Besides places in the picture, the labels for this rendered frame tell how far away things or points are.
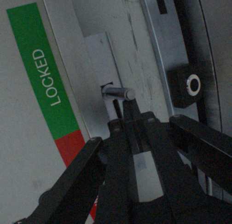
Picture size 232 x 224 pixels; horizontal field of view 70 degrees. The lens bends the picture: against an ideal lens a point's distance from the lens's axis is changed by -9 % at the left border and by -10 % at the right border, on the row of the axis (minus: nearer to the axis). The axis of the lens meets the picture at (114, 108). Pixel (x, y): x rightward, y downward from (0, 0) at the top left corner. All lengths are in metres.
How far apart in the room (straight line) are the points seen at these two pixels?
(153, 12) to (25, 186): 0.29
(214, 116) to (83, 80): 0.25
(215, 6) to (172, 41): 0.08
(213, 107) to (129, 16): 0.21
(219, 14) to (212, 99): 0.14
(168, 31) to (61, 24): 0.17
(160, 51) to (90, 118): 0.15
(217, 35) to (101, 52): 0.17
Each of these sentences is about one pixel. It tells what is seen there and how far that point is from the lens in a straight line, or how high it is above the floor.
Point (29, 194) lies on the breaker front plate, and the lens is 0.26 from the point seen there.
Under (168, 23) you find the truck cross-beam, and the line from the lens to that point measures 0.30.
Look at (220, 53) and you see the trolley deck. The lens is 0.31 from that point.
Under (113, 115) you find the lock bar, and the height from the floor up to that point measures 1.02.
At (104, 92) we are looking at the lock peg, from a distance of 0.23.
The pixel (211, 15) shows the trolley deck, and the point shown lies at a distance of 0.31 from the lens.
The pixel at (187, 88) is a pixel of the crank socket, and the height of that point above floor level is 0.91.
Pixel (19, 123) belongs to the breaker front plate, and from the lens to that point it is 0.22.
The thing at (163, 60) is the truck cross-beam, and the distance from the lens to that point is 0.28.
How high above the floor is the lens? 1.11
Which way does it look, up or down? 23 degrees down
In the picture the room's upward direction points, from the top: 114 degrees counter-clockwise
